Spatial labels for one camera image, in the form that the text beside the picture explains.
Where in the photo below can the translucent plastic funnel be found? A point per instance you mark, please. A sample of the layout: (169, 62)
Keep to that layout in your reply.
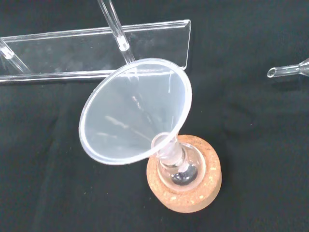
(125, 116)

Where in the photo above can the black bench cloth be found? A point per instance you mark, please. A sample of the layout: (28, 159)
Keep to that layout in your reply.
(253, 157)

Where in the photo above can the small round-bottom glass flask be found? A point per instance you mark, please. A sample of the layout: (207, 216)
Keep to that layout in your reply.
(183, 174)

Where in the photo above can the clear acrylic funnel stand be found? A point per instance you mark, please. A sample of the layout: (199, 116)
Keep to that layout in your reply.
(72, 53)

